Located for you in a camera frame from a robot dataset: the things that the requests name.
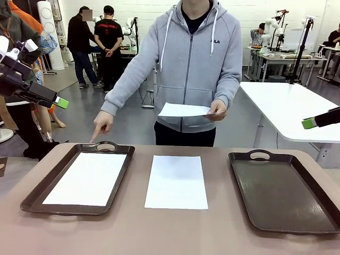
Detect person in dark green coat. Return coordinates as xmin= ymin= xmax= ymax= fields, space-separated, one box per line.
xmin=0 ymin=0 xmax=61 ymax=162

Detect dark brown plastic tray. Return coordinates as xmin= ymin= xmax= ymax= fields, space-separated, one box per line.
xmin=227 ymin=149 xmax=340 ymax=235
xmin=20 ymin=140 xmax=135 ymax=216

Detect seated person in black top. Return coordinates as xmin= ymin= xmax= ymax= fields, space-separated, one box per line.
xmin=317 ymin=24 xmax=340 ymax=80

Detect person's left hand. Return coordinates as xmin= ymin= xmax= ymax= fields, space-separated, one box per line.
xmin=203 ymin=99 xmax=228 ymax=122

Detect person in black jacket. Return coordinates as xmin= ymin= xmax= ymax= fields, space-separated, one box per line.
xmin=67 ymin=6 xmax=104 ymax=90

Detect black stand pole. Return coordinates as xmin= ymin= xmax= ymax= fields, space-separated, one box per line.
xmin=288 ymin=16 xmax=316 ymax=85

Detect person in grey hoodie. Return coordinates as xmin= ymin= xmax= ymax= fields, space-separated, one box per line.
xmin=100 ymin=0 xmax=243 ymax=147

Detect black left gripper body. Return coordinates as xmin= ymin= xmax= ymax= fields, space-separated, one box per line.
xmin=0 ymin=62 xmax=32 ymax=98

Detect large white table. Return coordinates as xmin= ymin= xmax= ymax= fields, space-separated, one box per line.
xmin=239 ymin=81 xmax=340 ymax=168

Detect person's left forearm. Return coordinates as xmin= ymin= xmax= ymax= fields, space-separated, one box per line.
xmin=214 ymin=75 xmax=242 ymax=107

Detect white lab desk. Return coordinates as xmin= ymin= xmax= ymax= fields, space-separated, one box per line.
xmin=245 ymin=46 xmax=329 ymax=82

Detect white round stand base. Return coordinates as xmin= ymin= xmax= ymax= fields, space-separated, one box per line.
xmin=0 ymin=129 xmax=14 ymax=143

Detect seated person in plaid shirt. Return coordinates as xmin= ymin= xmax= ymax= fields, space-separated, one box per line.
xmin=251 ymin=22 xmax=266 ymax=48

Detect white A4 paper sheet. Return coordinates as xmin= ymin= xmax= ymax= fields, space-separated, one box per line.
xmin=41 ymin=151 xmax=128 ymax=207
xmin=158 ymin=102 xmax=211 ymax=117
xmin=143 ymin=155 xmax=209 ymax=210

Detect white tower air conditioner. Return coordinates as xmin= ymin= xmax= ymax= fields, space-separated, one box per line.
xmin=37 ymin=1 xmax=65 ymax=70

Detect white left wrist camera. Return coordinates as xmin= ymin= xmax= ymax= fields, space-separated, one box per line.
xmin=14 ymin=39 xmax=39 ymax=54

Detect person in red-printed black shirt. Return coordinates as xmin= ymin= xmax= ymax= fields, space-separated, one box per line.
xmin=94 ymin=5 xmax=124 ymax=94

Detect person's right forearm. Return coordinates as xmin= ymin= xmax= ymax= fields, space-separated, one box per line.
xmin=100 ymin=65 xmax=146 ymax=117

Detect person's right hand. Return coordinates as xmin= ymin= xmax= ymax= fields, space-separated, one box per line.
xmin=89 ymin=110 xmax=115 ymax=144

